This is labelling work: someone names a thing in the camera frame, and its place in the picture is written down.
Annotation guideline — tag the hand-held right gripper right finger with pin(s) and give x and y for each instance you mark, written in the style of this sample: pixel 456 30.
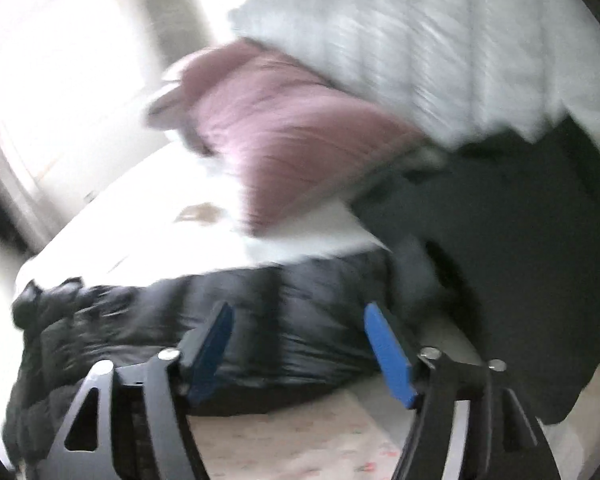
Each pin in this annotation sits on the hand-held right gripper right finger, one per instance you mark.
pixel 390 360

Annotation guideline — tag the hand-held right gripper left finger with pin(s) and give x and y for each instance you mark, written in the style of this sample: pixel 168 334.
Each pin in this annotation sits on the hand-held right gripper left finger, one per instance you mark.
pixel 207 360

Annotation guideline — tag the black puffer jacket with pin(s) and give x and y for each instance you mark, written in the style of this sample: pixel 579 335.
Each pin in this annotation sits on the black puffer jacket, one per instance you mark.
pixel 290 300

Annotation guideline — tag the floral printed sheet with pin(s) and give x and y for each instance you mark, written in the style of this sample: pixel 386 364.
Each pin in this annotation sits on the floral printed sheet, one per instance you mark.
pixel 300 440

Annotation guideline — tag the dark cloth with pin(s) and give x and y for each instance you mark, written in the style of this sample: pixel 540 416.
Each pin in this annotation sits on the dark cloth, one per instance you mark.
pixel 530 260

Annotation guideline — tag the large pink velvet pillow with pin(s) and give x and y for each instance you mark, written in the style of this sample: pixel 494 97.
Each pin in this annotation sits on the large pink velvet pillow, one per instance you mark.
pixel 290 130

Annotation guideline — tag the bright window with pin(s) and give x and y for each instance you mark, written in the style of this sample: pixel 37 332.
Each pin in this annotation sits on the bright window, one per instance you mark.
pixel 55 85

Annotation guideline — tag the grey quilted headboard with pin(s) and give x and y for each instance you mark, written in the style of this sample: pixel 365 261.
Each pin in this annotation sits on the grey quilted headboard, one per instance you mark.
pixel 430 35

